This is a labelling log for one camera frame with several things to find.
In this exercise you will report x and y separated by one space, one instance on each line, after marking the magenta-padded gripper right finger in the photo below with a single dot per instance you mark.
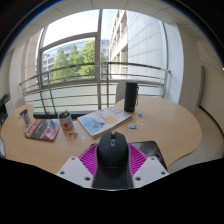
146 168

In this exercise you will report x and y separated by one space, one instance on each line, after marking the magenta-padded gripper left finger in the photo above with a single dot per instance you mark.
75 168

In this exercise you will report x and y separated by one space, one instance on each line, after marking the black computer mouse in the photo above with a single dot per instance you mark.
112 160

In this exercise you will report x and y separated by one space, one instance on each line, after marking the black mouse pad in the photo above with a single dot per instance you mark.
151 150

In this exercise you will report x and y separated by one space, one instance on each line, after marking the red white plant pot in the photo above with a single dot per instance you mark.
66 121

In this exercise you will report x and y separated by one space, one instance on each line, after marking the red magazine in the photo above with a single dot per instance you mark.
43 129

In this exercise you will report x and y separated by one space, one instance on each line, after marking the light blue booklet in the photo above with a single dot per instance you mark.
103 120

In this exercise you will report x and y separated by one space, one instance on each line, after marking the black cylindrical speaker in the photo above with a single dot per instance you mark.
131 96

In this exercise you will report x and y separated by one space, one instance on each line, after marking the metal balcony railing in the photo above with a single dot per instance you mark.
98 81

